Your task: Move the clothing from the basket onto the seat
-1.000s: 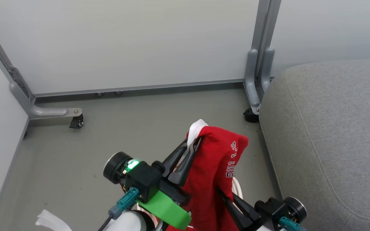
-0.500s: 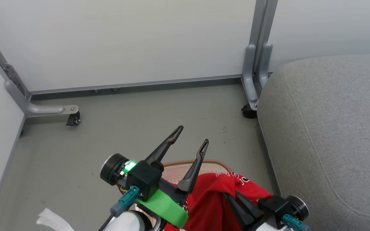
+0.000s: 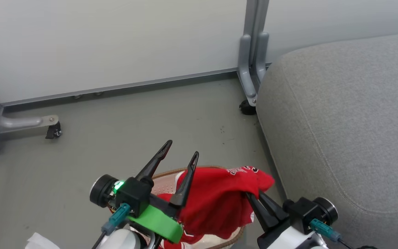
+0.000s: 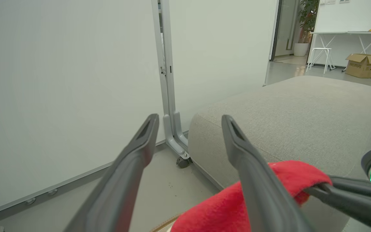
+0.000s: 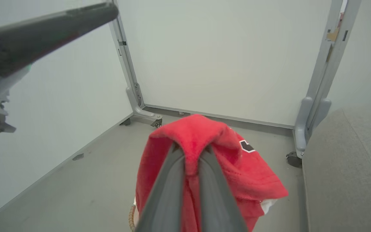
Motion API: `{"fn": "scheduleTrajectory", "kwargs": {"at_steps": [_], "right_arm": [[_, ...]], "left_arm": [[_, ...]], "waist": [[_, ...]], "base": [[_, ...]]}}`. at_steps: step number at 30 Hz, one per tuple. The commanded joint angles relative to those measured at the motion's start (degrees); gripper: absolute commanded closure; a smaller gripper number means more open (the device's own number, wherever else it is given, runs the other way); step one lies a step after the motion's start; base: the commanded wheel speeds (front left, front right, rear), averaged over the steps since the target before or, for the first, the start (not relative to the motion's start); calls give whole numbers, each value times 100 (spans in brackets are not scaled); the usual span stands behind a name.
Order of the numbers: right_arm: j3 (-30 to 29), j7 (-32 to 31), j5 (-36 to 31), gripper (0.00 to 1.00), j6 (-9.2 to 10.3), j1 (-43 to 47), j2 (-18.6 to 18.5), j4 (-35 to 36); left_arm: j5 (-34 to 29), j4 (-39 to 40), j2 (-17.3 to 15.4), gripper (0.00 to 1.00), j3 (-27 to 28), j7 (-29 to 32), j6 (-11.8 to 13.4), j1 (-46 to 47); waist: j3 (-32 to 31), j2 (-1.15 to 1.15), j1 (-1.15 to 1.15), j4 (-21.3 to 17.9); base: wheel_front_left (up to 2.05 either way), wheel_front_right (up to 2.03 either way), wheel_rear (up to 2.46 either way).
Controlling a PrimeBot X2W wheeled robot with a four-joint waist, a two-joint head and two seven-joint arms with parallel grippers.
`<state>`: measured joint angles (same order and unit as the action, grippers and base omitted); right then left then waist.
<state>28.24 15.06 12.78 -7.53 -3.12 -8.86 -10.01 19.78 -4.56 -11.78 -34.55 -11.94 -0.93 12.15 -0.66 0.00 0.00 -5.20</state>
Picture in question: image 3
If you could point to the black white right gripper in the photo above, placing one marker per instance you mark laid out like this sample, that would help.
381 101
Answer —
306 212

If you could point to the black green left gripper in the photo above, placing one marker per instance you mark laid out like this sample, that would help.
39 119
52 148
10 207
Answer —
133 195

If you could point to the red sports jersey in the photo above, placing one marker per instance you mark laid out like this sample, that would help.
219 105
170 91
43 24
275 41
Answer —
216 200

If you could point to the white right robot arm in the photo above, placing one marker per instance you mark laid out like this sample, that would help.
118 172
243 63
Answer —
321 243

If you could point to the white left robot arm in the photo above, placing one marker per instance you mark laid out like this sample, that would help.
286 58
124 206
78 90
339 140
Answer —
121 240

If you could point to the woven laundry basket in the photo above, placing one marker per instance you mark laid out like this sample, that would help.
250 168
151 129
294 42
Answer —
164 186

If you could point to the black caster wheel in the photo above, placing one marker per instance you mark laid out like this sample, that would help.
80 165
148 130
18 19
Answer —
247 108
54 131

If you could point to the grey fabric sofa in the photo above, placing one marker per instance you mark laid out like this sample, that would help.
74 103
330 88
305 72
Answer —
351 131

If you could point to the white crumpled cloth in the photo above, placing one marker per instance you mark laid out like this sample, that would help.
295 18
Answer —
40 242

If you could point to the grey metal partition foot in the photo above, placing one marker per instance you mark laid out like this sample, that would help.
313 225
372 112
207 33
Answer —
19 122

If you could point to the grey partition bottom rail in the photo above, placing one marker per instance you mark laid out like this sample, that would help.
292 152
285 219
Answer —
123 86

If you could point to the grey metal partition post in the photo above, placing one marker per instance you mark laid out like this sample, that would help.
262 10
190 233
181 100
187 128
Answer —
252 48

